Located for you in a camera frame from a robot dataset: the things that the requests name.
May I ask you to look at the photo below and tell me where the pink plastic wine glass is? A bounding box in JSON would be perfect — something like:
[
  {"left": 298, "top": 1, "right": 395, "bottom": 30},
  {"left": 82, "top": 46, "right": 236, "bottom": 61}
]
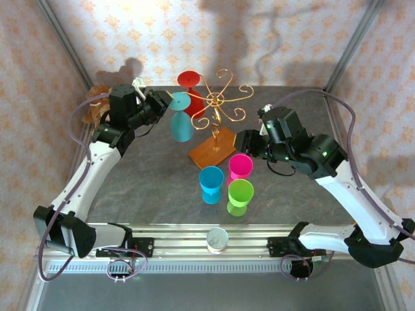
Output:
[{"left": 226, "top": 154, "right": 254, "bottom": 187}]

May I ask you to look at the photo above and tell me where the teal plastic wine glass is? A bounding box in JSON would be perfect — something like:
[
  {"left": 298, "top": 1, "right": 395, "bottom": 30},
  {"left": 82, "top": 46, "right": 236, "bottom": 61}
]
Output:
[{"left": 168, "top": 91, "right": 195, "bottom": 143}]

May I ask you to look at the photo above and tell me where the red plastic wine glass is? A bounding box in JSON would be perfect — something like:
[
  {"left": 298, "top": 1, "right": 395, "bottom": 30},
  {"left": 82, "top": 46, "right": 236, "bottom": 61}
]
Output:
[{"left": 177, "top": 71, "right": 206, "bottom": 121}]

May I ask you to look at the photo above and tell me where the gold wire wine glass rack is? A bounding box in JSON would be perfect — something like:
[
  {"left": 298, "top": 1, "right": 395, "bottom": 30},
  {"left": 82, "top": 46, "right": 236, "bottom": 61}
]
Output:
[{"left": 188, "top": 69, "right": 255, "bottom": 170}]

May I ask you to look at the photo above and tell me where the green plastic wine glass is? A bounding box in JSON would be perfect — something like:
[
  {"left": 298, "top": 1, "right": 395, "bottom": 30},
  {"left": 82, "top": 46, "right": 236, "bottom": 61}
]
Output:
[{"left": 226, "top": 179, "right": 255, "bottom": 217}]

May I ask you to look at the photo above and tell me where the blue plastic wine glass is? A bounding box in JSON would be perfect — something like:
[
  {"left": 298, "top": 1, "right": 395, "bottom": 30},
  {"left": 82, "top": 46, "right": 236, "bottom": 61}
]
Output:
[{"left": 198, "top": 166, "right": 225, "bottom": 205}]

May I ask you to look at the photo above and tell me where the brown teddy bear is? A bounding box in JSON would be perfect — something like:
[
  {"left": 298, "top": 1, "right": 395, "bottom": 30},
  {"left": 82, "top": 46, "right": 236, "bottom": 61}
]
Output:
[{"left": 80, "top": 84, "right": 113, "bottom": 124}]

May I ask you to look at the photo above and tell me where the aluminium table side rail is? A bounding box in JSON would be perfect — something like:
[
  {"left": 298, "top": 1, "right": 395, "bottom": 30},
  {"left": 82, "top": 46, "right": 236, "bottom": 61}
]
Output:
[
  {"left": 322, "top": 87, "right": 388, "bottom": 250},
  {"left": 53, "top": 87, "right": 98, "bottom": 234}
]

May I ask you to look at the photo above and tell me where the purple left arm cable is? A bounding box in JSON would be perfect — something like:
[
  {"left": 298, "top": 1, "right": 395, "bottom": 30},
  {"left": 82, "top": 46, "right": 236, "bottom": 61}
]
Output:
[{"left": 38, "top": 92, "right": 113, "bottom": 282}]

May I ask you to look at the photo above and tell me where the aluminium frame post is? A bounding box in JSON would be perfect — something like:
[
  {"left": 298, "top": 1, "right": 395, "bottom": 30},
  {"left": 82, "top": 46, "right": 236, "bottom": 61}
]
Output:
[
  {"left": 34, "top": 0, "right": 97, "bottom": 90},
  {"left": 322, "top": 0, "right": 388, "bottom": 95}
]

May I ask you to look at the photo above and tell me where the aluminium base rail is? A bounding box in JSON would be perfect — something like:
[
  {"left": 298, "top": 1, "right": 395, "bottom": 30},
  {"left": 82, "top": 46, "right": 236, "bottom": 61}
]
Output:
[{"left": 34, "top": 225, "right": 388, "bottom": 262}]

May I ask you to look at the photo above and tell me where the right base wire loop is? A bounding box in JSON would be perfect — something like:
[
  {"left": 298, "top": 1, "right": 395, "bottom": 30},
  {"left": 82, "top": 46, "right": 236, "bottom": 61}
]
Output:
[{"left": 280, "top": 252, "right": 333, "bottom": 282}]

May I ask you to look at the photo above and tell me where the base wire loop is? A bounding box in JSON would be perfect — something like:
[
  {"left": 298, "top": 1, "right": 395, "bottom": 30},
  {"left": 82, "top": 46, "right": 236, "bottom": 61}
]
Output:
[
  {"left": 280, "top": 252, "right": 333, "bottom": 282},
  {"left": 106, "top": 248, "right": 147, "bottom": 283}
]

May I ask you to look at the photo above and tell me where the slotted metal cable duct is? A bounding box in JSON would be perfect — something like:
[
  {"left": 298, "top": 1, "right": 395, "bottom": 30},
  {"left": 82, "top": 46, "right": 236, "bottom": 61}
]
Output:
[{"left": 48, "top": 260, "right": 380, "bottom": 275}]

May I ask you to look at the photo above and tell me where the left base wire loop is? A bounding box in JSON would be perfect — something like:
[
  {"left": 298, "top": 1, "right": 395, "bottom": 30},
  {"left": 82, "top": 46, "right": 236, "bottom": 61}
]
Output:
[{"left": 106, "top": 248, "right": 147, "bottom": 283}]

